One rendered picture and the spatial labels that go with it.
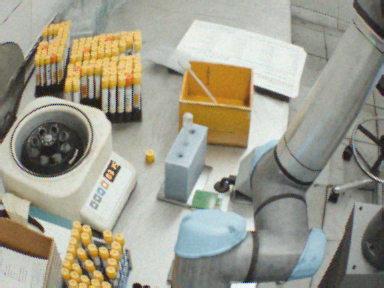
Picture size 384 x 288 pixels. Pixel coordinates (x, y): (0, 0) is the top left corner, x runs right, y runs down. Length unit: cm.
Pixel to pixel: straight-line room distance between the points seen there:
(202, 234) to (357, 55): 28
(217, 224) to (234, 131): 57
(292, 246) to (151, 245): 44
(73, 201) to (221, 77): 45
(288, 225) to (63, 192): 44
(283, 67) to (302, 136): 74
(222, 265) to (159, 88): 75
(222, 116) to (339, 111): 55
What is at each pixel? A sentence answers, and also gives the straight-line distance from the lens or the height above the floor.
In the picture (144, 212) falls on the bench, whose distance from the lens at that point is 117.
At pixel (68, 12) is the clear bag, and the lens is 154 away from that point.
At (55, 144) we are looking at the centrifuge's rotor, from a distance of 114.
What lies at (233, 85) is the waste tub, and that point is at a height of 92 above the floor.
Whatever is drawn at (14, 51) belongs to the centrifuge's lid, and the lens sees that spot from 122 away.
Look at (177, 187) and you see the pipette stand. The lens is 115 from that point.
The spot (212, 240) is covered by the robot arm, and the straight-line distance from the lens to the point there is 69.
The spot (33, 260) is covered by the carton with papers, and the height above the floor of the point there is 94.
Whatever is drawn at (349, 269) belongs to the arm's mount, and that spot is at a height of 96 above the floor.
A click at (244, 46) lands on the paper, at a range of 153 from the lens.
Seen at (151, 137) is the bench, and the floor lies 88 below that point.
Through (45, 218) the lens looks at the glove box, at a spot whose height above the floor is 94.
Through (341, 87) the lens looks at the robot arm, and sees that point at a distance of 71.
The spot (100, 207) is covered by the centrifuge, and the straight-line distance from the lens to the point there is 112.
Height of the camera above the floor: 177
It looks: 44 degrees down
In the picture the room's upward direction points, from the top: 3 degrees clockwise
